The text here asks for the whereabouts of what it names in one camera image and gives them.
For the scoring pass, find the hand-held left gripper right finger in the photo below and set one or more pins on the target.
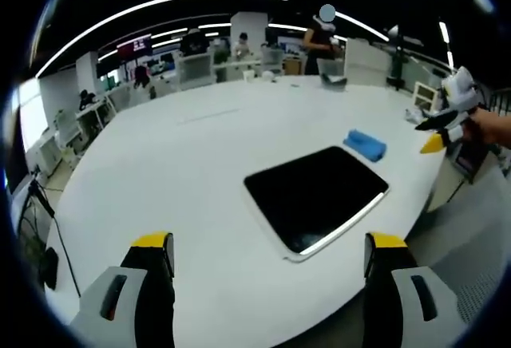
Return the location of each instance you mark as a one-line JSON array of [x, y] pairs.
[[399, 284]]

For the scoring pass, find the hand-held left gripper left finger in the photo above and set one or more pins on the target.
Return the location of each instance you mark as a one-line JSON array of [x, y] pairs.
[[131, 284]]

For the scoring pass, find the white shelf unit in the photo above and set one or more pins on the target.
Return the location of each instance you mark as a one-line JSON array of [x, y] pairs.
[[425, 96]]

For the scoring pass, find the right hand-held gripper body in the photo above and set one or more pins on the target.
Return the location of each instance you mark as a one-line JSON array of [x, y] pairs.
[[459, 88]]

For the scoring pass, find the white office chair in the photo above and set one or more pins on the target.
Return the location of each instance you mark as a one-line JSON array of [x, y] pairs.
[[195, 69], [68, 128]]

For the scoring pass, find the wall screen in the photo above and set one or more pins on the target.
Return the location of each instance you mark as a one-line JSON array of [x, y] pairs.
[[134, 46]]

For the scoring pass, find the clear plastic bin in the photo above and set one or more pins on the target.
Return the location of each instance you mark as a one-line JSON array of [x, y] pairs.
[[333, 76]]

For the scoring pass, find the dark stand with lamp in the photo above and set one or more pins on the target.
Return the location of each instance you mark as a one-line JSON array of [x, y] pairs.
[[397, 60]]

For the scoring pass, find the black tripod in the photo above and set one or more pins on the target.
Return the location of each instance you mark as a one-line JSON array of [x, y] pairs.
[[36, 220]]

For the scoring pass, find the white partition panel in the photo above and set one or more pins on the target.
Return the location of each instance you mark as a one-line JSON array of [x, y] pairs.
[[367, 62]]

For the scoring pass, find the blue cleaning cloth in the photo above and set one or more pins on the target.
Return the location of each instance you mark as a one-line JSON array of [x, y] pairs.
[[365, 144]]

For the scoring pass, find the white desk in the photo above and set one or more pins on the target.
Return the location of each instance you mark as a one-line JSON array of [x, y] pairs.
[[93, 114]]

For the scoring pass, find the person's right hand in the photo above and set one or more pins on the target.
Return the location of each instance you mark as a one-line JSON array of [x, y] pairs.
[[489, 126]]

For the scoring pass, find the black tablet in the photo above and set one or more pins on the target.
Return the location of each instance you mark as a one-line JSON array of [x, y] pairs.
[[315, 198]]

